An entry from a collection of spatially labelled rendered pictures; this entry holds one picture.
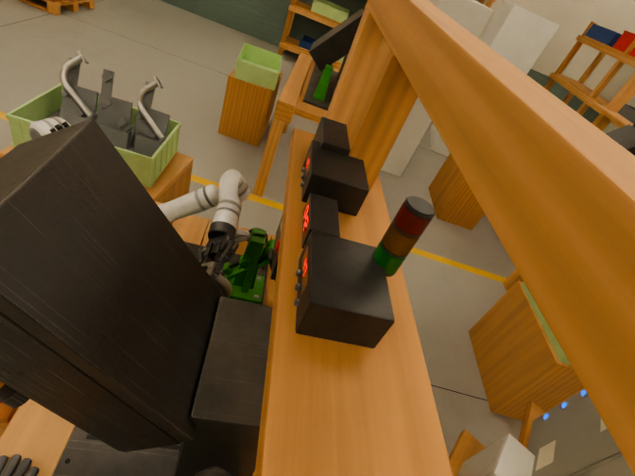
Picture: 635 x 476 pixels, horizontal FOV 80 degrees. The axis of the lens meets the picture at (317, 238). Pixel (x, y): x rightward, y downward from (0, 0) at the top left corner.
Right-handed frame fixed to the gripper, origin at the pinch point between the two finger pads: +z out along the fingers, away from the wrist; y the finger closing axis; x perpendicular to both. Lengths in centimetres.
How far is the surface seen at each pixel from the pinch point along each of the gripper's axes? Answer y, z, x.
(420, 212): 60, 12, -18
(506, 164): 72, 23, -34
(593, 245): 75, 34, -37
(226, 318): 8.5, 14.2, 0.9
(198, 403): 11.4, 34.3, -3.9
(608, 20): 306, -663, 417
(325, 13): -107, -611, 178
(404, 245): 57, 14, -14
